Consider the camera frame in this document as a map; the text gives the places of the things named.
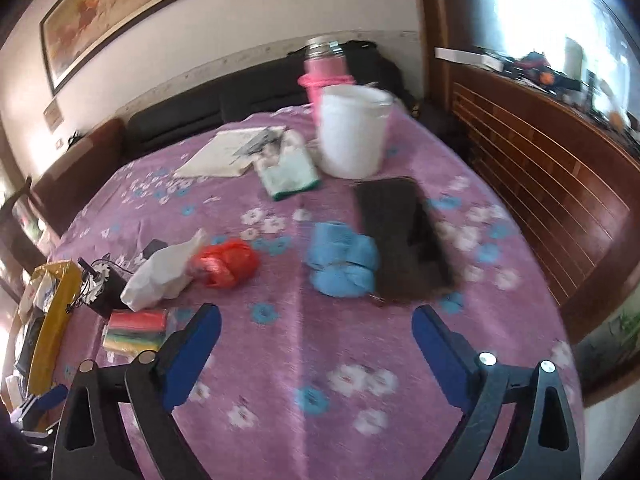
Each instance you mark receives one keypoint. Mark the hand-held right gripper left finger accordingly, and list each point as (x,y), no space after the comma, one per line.
(195,355)

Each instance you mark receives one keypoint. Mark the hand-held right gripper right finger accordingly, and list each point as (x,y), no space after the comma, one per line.
(442,355)

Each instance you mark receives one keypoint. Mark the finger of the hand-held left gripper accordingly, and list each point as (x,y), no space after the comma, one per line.
(50,405)

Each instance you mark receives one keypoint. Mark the yellow-rimmed tray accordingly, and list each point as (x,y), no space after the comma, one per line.
(50,340)

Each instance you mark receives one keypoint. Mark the blue fluffy cloth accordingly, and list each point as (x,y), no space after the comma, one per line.
(340,260)

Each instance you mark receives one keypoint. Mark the pack of coloured sponge cloths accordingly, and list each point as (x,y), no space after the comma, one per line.
(135,327)

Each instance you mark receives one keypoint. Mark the plain white plastic bag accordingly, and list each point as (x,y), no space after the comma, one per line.
(155,275)

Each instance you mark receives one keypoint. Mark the black motor with gear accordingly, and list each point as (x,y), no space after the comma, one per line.
(107,290)

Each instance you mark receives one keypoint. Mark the small black adapter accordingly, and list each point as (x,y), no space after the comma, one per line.
(154,250)

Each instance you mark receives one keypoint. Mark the white plastic bag red print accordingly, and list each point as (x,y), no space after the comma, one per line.
(44,290)

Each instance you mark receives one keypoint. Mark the purple floral blanket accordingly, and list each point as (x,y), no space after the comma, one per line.
(320,340)

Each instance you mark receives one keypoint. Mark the white paper booklet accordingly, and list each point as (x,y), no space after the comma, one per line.
(220,155)

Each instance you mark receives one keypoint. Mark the pale green cloth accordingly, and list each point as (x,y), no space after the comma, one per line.
(290,175)

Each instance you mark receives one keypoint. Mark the slatted wooden bench back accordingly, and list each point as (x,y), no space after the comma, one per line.
(540,160)

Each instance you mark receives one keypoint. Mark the white plastic bucket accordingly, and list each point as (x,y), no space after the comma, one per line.
(350,135)

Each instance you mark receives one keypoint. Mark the black sofa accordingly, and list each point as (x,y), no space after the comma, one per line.
(200,105)

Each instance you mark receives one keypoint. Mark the white flat box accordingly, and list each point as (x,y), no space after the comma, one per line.
(467,58)

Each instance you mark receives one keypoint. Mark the pink thermos bottle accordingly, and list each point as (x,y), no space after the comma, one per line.
(325,67)

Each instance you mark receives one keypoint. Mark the small wall notice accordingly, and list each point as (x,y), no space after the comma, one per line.
(53,117)

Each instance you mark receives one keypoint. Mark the framed wall painting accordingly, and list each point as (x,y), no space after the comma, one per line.
(125,5)

